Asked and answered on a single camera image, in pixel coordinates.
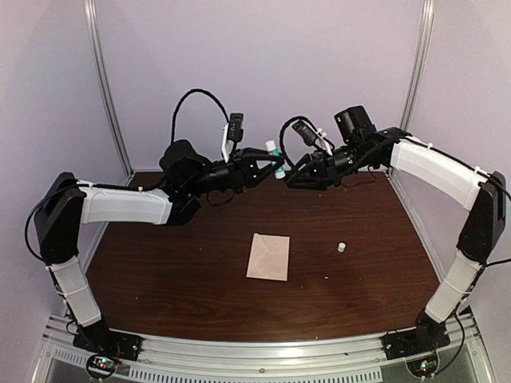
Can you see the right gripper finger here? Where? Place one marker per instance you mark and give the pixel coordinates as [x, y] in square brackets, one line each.
[309, 167]
[310, 183]

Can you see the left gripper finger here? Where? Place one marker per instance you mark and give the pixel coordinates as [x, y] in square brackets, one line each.
[256, 154]
[256, 171]

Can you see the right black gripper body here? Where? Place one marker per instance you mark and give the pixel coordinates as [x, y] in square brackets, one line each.
[329, 167]

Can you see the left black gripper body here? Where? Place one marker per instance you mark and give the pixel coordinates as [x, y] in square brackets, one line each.
[200, 184]

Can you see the green white glue stick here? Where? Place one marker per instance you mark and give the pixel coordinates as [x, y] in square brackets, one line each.
[273, 151]

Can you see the white glue stick cap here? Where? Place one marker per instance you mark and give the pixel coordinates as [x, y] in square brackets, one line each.
[341, 247]

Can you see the beige envelope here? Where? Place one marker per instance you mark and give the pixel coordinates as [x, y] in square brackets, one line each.
[269, 257]

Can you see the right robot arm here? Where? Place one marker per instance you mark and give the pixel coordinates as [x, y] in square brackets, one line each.
[364, 257]

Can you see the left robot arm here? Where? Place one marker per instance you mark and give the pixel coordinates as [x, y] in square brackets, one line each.
[71, 219]

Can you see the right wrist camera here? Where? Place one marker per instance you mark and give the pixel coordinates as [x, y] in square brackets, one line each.
[313, 137]

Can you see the right aluminium frame post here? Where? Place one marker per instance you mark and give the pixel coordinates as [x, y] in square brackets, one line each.
[425, 30]

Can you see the aluminium frame post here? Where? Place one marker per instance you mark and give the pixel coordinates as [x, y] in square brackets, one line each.
[425, 30]
[93, 27]

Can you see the aluminium front rail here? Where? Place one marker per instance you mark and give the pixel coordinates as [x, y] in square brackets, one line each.
[163, 359]

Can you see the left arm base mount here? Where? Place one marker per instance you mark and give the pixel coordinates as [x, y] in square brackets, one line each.
[99, 338]

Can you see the left aluminium frame post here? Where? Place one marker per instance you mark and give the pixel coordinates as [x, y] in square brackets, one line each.
[93, 27]

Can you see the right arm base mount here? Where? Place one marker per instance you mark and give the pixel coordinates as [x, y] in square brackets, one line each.
[425, 337]

